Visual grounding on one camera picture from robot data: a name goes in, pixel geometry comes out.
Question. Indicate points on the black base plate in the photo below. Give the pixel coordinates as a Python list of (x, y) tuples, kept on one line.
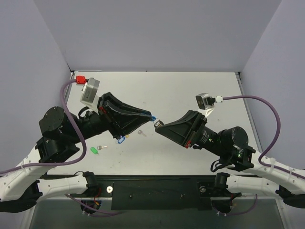
[(161, 192)]

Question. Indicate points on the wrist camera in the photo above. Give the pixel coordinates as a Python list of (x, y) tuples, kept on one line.
[(205, 104), (89, 92)]

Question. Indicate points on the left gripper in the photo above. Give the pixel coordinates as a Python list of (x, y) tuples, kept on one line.
[(106, 117)]

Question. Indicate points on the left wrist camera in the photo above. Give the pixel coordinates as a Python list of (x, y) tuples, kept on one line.
[(89, 92)]

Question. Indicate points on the blue key tag on table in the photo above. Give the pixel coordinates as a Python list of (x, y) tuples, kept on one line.
[(121, 140)]

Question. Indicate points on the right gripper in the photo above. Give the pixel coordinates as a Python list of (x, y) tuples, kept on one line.
[(195, 129)]

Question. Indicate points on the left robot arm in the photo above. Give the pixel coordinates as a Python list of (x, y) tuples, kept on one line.
[(63, 135)]

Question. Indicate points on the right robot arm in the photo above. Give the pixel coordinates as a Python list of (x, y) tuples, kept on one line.
[(238, 167)]

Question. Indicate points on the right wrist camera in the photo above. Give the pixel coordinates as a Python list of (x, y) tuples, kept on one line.
[(205, 104)]

